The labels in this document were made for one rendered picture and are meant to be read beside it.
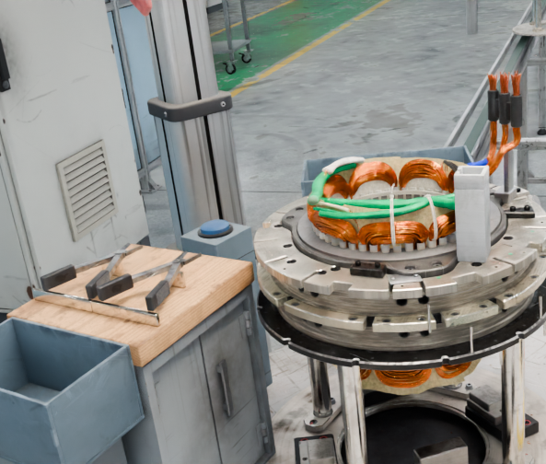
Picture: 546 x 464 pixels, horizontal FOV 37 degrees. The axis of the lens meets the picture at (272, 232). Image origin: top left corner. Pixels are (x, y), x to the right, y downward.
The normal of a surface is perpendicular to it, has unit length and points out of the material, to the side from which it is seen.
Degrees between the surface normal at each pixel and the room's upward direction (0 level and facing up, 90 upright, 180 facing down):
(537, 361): 0
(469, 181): 90
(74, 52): 90
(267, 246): 0
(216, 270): 0
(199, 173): 90
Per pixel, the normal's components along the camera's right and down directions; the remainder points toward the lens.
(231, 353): 0.84, 0.11
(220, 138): 0.52, 0.26
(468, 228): -0.39, 0.39
